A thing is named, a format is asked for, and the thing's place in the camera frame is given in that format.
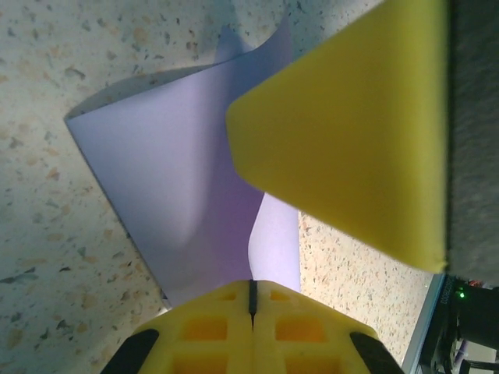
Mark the purple paper sheet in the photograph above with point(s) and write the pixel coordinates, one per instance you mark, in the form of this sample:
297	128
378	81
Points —
156	156

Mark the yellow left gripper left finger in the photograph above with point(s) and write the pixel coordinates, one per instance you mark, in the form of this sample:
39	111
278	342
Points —
202	343

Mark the aluminium mounting rail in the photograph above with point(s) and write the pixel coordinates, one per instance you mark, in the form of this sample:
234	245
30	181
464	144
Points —
419	343

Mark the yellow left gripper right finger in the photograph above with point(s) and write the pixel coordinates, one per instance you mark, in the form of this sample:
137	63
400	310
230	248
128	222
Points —
304	343

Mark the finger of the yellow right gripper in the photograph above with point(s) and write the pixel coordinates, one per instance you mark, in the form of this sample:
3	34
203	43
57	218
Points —
351	136

